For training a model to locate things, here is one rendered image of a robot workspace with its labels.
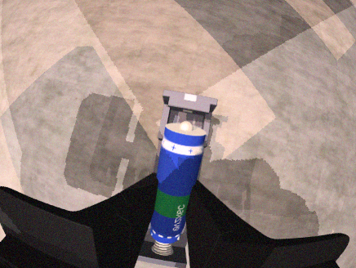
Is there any blue cylindrical battery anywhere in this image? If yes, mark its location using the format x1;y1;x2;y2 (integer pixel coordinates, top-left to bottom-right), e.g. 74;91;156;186
149;121;207;243

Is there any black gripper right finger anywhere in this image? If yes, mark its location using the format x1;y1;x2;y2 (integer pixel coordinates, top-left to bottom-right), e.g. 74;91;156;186
185;180;349;268

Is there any black battery holder with spring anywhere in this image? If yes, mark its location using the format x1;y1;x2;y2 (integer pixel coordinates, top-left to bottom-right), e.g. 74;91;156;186
136;89;217;268

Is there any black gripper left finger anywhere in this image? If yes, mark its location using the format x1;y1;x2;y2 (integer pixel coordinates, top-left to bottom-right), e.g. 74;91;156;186
0;172;158;268

